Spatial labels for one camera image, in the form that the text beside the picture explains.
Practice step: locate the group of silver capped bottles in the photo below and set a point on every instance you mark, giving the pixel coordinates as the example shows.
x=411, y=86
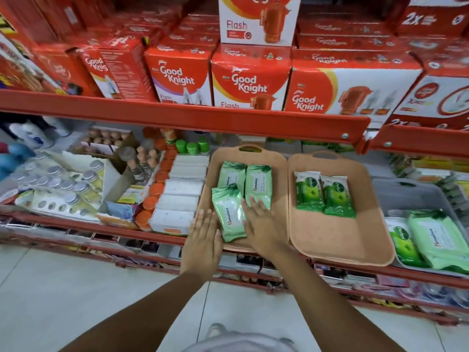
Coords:
x=58, y=183

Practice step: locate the person's white garment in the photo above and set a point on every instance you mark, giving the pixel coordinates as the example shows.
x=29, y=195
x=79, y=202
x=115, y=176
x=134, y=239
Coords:
x=238, y=342

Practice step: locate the person's left forearm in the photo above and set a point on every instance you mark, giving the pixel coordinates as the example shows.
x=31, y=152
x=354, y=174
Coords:
x=146, y=315

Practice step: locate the person's right little finger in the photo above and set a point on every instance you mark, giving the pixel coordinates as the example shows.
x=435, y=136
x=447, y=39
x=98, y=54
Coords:
x=272, y=217

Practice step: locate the large light green wipes pack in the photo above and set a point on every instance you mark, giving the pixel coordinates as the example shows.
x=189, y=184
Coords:
x=439, y=240

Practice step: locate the person's right hand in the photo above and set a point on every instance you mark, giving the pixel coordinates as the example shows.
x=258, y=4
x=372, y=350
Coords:
x=267, y=234

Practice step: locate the colourful small carton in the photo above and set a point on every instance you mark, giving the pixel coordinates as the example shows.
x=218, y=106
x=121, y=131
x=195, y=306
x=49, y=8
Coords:
x=121, y=210

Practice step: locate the person's left hand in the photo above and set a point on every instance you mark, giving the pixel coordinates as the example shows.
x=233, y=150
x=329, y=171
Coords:
x=200, y=249

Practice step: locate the person's right forearm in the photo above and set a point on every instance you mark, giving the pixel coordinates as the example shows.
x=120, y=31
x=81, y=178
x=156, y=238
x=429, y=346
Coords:
x=329, y=311

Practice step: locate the person's right middle finger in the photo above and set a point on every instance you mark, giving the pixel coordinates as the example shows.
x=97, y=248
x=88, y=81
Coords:
x=257, y=208

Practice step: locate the large dark green wipes pack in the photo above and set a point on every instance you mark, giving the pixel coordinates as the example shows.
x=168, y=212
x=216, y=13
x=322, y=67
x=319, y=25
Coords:
x=405, y=243

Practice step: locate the blue plastic bottle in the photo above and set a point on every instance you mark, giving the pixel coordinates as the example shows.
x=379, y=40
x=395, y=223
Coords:
x=14, y=153

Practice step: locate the row of yellow green packets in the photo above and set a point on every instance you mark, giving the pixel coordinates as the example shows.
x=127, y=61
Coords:
x=436, y=172

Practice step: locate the long red metal shelf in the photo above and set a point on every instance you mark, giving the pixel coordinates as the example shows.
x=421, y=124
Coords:
x=183, y=115

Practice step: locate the row of orange capped bottles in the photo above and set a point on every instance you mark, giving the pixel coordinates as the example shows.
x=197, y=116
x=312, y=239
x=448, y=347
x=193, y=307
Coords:
x=155, y=186

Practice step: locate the grey plastic tray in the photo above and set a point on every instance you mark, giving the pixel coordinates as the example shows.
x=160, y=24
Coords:
x=403, y=196

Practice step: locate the person's left middle finger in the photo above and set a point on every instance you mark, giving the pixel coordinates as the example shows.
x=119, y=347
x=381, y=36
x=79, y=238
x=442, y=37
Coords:
x=207, y=223

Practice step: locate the box of brown capped bottles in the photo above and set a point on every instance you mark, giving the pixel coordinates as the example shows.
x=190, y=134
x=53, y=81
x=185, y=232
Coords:
x=106, y=137

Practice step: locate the row of white soap boxes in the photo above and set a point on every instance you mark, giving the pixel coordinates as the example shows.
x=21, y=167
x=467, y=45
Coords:
x=179, y=201

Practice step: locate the red lower shelf rail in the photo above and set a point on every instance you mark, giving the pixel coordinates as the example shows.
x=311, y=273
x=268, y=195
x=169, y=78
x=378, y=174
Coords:
x=110, y=229

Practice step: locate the beige plastic tray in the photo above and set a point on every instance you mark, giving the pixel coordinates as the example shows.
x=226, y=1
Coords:
x=209, y=186
x=337, y=238

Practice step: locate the white cardboard display box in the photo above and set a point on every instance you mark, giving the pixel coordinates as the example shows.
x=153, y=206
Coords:
x=110, y=179

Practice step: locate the person's left little finger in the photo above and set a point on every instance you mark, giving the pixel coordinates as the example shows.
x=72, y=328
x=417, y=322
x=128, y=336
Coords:
x=192, y=227

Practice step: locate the group of white bottles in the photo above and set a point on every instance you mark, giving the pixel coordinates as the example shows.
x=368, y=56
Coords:
x=36, y=130

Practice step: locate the small dark green wipes pack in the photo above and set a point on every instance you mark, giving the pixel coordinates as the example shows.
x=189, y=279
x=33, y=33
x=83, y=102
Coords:
x=309, y=190
x=337, y=197

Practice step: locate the person's left thumb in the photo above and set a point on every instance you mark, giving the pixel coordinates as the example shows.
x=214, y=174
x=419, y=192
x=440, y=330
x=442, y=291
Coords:
x=220, y=243

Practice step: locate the short red metal shelf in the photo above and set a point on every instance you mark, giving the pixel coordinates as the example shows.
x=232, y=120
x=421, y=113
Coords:
x=421, y=141

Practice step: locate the person's right thumb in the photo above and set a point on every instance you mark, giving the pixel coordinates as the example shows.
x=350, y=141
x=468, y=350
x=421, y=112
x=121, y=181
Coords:
x=247, y=227

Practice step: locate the stack of red white boxes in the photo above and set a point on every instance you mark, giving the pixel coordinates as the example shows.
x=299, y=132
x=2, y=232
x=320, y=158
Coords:
x=249, y=76

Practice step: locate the row of goods under shelf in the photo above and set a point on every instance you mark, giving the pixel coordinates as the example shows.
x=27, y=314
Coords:
x=329, y=274

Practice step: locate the green capped bottle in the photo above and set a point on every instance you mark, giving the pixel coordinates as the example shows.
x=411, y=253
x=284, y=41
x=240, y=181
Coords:
x=203, y=145
x=192, y=148
x=181, y=146

